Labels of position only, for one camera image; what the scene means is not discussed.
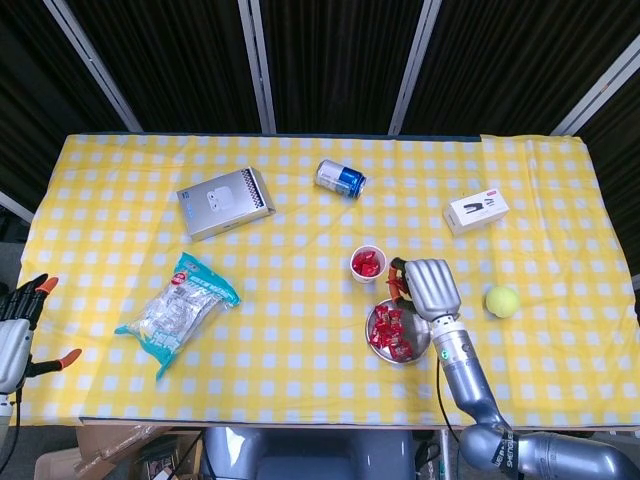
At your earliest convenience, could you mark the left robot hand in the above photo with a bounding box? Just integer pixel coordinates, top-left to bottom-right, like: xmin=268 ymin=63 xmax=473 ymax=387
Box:
xmin=0 ymin=273 xmax=84 ymax=394

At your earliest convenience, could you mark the yellow tennis ball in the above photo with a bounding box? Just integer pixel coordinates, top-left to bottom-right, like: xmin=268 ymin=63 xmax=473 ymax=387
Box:
xmin=484 ymin=284 xmax=521 ymax=319

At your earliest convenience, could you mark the teal snack bag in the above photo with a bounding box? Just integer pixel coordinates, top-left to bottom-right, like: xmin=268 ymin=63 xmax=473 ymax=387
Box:
xmin=113 ymin=251 xmax=242 ymax=382

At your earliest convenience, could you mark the metal table leg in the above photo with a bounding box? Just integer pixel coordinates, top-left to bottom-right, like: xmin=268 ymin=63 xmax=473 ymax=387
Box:
xmin=438 ymin=429 xmax=457 ymax=480

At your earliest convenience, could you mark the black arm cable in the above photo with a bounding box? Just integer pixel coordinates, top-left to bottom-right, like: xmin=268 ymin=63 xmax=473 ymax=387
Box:
xmin=436 ymin=357 xmax=461 ymax=431
xmin=5 ymin=387 xmax=24 ymax=480

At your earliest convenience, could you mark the blue beverage can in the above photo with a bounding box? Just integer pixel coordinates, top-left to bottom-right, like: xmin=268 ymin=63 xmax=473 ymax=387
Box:
xmin=313 ymin=158 xmax=368 ymax=200

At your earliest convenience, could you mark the brown cardboard box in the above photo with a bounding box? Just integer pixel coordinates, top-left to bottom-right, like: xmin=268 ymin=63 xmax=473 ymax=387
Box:
xmin=33 ymin=423 xmax=201 ymax=480

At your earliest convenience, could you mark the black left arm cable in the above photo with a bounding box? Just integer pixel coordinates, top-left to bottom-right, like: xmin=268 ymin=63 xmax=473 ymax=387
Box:
xmin=5 ymin=387 xmax=24 ymax=480

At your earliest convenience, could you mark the grey robot torso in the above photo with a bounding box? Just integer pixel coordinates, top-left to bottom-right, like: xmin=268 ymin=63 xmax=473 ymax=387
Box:
xmin=201 ymin=426 xmax=417 ymax=480

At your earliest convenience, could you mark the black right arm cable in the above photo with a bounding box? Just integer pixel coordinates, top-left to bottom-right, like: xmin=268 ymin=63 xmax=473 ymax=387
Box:
xmin=436 ymin=357 xmax=461 ymax=431

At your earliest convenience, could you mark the white stapler box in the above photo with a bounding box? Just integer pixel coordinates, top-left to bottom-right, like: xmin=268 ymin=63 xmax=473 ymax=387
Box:
xmin=442 ymin=187 xmax=511 ymax=237

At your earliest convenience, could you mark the metal bowl of red candies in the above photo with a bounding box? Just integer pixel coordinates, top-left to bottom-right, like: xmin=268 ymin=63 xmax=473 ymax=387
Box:
xmin=364 ymin=297 xmax=432 ymax=365

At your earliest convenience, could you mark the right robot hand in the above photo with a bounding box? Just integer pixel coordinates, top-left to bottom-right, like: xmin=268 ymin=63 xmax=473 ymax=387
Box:
xmin=385 ymin=257 xmax=462 ymax=321

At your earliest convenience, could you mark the white paper cup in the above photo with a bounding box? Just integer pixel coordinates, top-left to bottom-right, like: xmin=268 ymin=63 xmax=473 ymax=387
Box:
xmin=349 ymin=244 xmax=389 ymax=285

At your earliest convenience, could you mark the white partition post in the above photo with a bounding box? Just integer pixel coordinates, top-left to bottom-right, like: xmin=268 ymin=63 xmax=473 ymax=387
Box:
xmin=238 ymin=0 xmax=278 ymax=134
xmin=388 ymin=0 xmax=443 ymax=135
xmin=0 ymin=189 xmax=36 ymax=225
xmin=551 ymin=37 xmax=640 ymax=136
xmin=43 ymin=0 xmax=145 ymax=133

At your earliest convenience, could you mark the black printed arm strap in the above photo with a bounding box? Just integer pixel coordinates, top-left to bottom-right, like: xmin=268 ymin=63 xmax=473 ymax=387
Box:
xmin=492 ymin=424 xmax=524 ymax=474

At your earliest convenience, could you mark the silver earbuds box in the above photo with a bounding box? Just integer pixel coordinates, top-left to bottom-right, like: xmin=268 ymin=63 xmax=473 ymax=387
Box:
xmin=176 ymin=167 xmax=277 ymax=243

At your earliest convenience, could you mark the yellow checkered tablecloth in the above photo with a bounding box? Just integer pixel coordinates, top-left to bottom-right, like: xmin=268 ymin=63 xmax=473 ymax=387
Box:
xmin=17 ymin=132 xmax=639 ymax=426

